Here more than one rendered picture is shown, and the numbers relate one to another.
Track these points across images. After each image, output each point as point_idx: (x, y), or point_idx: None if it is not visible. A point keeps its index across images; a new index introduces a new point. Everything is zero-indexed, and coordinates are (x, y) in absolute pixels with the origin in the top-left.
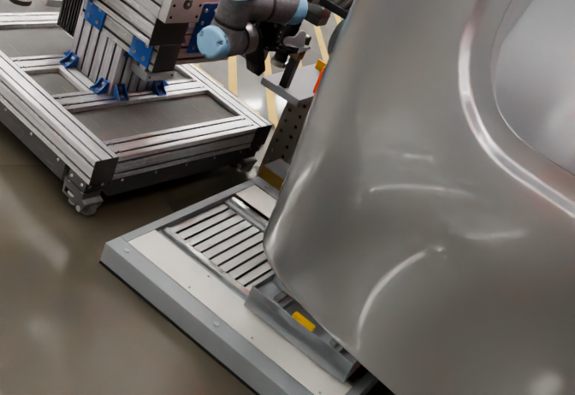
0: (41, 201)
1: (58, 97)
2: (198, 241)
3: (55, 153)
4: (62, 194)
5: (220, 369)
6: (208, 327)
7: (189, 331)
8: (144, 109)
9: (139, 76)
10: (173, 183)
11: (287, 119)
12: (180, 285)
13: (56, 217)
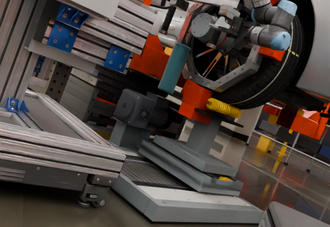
0: (80, 216)
1: (27, 126)
2: (136, 180)
3: (74, 171)
4: (69, 204)
5: (226, 226)
6: (219, 209)
7: (208, 219)
8: (30, 113)
9: (38, 85)
10: None
11: (52, 88)
12: (187, 201)
13: (102, 219)
